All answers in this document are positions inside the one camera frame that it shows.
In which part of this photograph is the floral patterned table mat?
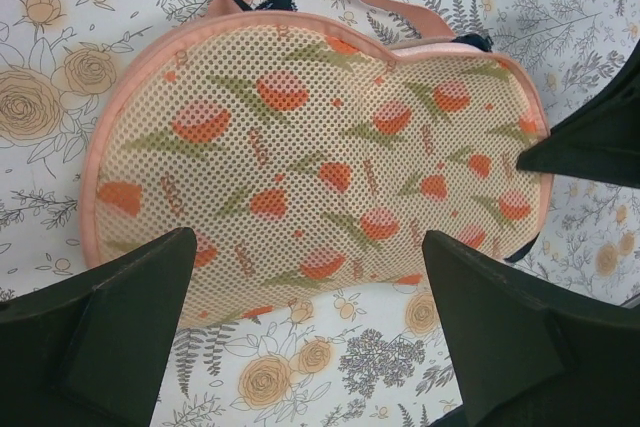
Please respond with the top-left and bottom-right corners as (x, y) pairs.
(1, 0), (639, 426)

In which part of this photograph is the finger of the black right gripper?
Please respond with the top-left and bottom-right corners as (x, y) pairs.
(517, 49), (640, 185)

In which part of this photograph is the peach floral mesh laundry bag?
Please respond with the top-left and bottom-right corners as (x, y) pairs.
(80, 10), (553, 327)

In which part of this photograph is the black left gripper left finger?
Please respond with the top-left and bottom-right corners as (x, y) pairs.
(1, 228), (196, 426)

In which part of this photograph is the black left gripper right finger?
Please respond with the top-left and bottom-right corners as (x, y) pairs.
(422, 231), (639, 426)

